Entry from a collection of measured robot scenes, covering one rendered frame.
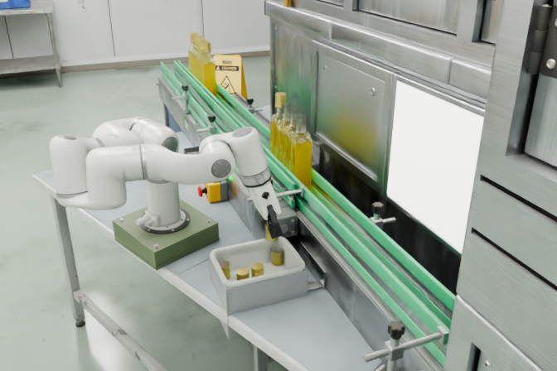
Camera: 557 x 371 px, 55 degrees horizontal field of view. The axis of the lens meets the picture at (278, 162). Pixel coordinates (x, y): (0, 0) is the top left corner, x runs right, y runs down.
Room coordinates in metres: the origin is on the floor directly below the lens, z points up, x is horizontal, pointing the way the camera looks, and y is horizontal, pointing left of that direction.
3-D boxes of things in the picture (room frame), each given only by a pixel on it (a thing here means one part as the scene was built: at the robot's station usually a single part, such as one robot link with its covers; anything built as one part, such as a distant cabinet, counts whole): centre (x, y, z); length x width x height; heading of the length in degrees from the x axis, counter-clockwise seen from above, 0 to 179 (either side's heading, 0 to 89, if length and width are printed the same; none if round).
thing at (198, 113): (2.18, 0.34, 0.93); 1.75 x 0.01 x 0.08; 21
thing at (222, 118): (2.20, 0.28, 0.93); 1.75 x 0.01 x 0.08; 21
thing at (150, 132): (1.43, 0.35, 1.05); 0.13 x 0.10 x 0.16; 47
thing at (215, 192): (1.71, 0.23, 0.79); 0.07 x 0.07 x 0.07; 21
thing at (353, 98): (1.30, -0.29, 1.15); 0.90 x 0.03 x 0.34; 21
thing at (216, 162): (1.15, 0.21, 1.14); 0.21 x 0.13 x 0.08; 104
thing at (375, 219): (1.19, -0.27, 0.94); 0.07 x 0.04 x 0.13; 111
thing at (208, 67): (2.51, 0.34, 1.02); 0.06 x 0.06 x 0.28; 21
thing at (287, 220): (1.35, -0.01, 0.85); 0.09 x 0.04 x 0.07; 111
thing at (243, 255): (1.19, 0.06, 0.80); 0.22 x 0.17 x 0.09; 111
